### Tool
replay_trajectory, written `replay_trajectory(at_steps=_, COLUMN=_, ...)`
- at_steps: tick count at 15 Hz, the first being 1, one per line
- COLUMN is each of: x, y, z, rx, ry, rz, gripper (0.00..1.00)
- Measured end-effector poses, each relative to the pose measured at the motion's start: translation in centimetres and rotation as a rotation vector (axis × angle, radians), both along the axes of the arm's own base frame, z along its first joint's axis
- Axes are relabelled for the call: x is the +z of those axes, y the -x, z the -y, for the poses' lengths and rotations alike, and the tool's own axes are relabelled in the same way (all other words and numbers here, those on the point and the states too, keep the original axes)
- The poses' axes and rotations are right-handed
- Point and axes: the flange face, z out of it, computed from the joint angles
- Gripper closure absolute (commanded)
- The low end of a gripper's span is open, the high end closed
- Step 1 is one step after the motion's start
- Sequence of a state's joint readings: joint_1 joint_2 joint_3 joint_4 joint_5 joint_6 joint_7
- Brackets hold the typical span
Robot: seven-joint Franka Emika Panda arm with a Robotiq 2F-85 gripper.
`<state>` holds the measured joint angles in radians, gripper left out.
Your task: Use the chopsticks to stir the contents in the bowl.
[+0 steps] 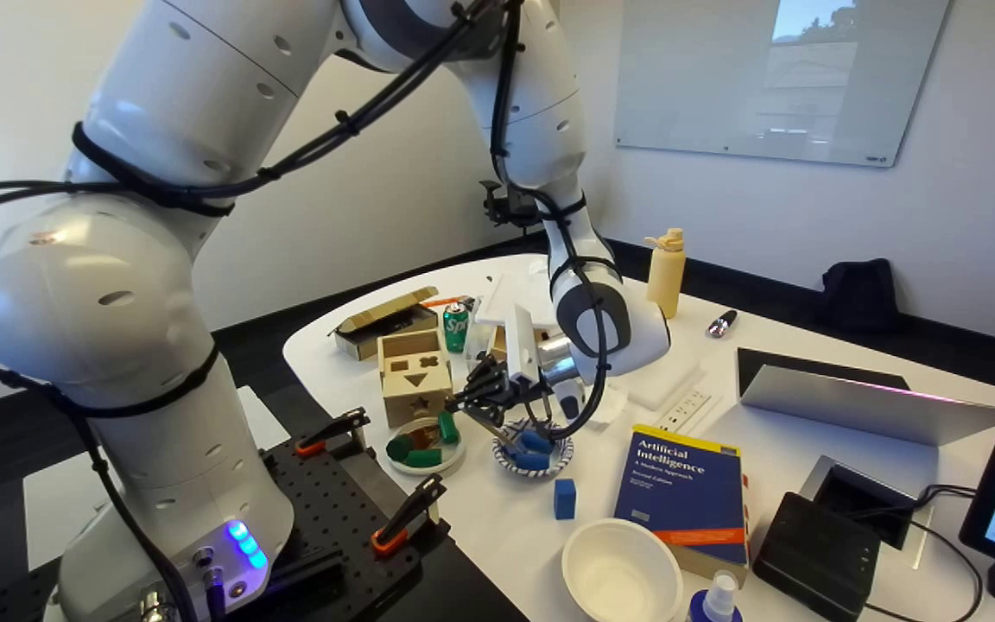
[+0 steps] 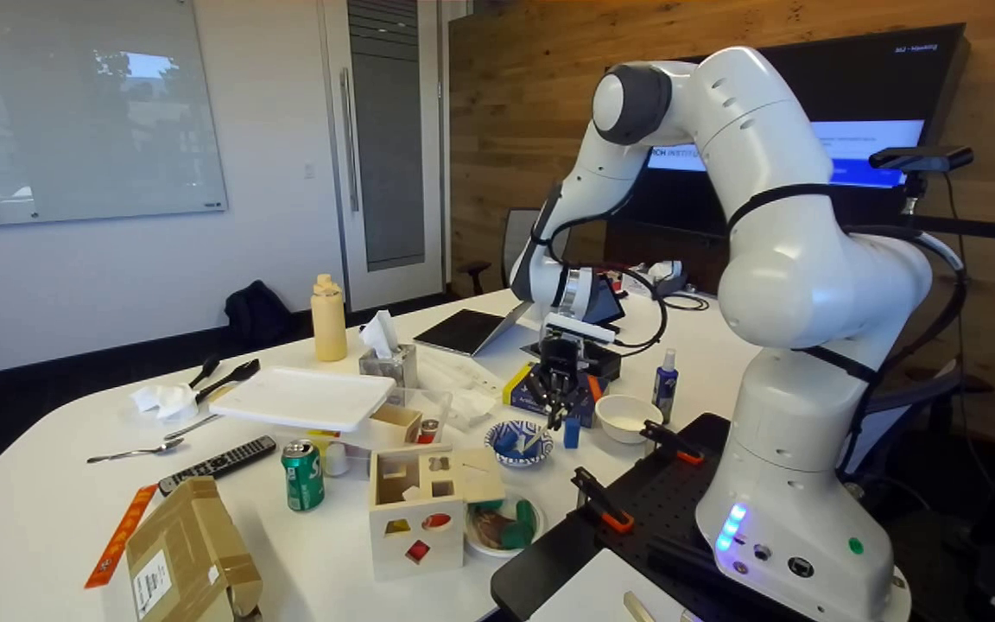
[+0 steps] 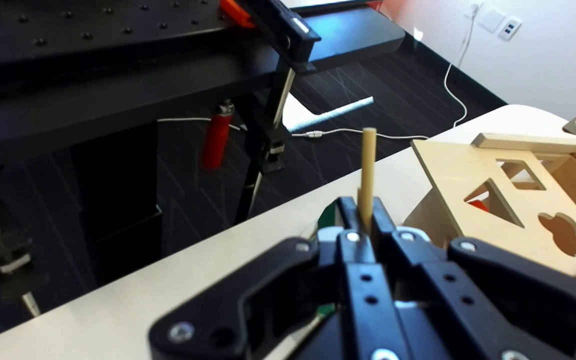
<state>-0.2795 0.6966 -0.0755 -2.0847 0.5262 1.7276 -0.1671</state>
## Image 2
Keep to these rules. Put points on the white door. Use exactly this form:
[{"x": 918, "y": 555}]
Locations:
[{"x": 390, "y": 140}]

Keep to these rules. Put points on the green can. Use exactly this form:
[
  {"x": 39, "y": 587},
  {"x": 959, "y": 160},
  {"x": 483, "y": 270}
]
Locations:
[{"x": 302, "y": 478}]

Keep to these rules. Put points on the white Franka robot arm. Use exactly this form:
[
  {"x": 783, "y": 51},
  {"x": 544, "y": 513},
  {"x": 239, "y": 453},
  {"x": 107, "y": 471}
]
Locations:
[{"x": 797, "y": 266}]

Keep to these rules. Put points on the blue patterned bowl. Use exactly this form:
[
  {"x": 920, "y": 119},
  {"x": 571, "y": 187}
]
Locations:
[{"x": 496, "y": 451}]

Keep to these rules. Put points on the black marker pen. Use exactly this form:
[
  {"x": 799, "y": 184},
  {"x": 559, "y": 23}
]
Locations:
[{"x": 207, "y": 370}]

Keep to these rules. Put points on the plate with green items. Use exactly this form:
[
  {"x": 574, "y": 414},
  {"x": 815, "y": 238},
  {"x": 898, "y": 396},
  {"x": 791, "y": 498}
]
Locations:
[{"x": 504, "y": 529}]

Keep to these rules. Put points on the silver fork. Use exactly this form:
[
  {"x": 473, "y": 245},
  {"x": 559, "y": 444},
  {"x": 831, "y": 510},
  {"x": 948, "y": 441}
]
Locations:
[{"x": 154, "y": 444}]

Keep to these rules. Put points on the black bag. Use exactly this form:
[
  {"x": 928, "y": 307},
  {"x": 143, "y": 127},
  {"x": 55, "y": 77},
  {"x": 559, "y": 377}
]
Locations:
[{"x": 256, "y": 312}]

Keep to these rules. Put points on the black camera on mount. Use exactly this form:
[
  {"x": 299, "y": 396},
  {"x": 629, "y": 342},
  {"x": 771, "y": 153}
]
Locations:
[{"x": 918, "y": 160}]

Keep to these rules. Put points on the blue spray bottle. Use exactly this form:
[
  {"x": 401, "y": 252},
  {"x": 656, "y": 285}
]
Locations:
[{"x": 665, "y": 384}]

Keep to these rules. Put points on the white bowl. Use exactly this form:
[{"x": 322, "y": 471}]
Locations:
[{"x": 625, "y": 421}]

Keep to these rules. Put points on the black flat pad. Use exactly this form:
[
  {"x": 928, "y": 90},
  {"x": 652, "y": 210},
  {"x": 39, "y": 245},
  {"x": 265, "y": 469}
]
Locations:
[{"x": 462, "y": 331}]

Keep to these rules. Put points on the brown cardboard box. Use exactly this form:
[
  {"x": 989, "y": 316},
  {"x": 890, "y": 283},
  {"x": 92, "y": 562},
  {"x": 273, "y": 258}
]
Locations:
[{"x": 193, "y": 555}]

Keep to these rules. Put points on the white paper sheet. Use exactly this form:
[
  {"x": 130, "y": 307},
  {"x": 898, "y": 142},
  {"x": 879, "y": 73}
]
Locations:
[{"x": 595, "y": 592}]

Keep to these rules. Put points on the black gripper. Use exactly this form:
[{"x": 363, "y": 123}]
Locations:
[{"x": 574, "y": 363}]

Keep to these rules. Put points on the wall whiteboard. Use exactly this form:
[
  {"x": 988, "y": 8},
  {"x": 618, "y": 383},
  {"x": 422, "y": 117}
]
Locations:
[{"x": 85, "y": 107}]

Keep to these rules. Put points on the grey office chair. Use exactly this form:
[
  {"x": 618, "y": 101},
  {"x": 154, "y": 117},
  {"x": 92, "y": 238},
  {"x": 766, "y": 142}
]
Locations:
[{"x": 906, "y": 411}]

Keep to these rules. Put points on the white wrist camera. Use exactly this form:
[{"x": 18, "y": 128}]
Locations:
[{"x": 584, "y": 327}]

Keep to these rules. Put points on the black remote control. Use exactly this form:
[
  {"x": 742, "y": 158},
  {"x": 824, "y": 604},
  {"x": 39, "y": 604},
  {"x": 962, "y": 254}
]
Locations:
[{"x": 222, "y": 463}]

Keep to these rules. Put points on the black spatula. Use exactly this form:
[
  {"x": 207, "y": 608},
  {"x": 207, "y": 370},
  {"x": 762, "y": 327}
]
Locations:
[{"x": 233, "y": 377}]

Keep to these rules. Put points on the mustard yellow bottle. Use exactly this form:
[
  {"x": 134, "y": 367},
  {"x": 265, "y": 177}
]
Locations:
[{"x": 331, "y": 322}]

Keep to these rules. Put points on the clear plastic container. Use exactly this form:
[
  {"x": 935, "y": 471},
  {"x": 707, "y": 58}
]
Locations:
[{"x": 427, "y": 433}]

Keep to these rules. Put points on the orange ruler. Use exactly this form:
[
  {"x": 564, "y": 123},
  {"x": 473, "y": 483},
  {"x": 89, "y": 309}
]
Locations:
[{"x": 120, "y": 540}]

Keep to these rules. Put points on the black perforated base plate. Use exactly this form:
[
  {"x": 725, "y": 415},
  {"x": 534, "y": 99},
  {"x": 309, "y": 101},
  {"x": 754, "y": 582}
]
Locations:
[{"x": 658, "y": 519}]

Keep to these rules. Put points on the wooden shape sorter box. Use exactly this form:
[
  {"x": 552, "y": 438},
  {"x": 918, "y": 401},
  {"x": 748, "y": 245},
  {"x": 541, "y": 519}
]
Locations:
[{"x": 422, "y": 513}]

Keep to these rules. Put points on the black wall monitor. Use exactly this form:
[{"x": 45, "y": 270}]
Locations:
[{"x": 867, "y": 82}]

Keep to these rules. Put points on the grey tissue box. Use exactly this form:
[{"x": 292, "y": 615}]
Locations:
[{"x": 390, "y": 360}]

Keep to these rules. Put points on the white foam tray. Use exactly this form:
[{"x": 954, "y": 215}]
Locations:
[{"x": 302, "y": 398}]

